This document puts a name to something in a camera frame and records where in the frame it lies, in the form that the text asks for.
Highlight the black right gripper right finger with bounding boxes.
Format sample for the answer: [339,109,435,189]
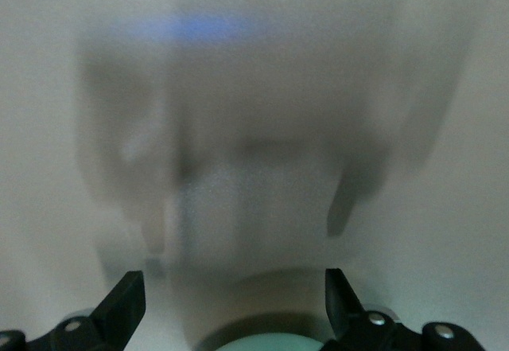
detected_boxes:
[324,267,421,351]

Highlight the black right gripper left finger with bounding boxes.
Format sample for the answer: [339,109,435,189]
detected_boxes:
[27,270,147,351]

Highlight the sage green bowl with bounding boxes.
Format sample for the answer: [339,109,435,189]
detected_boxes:
[197,318,329,351]

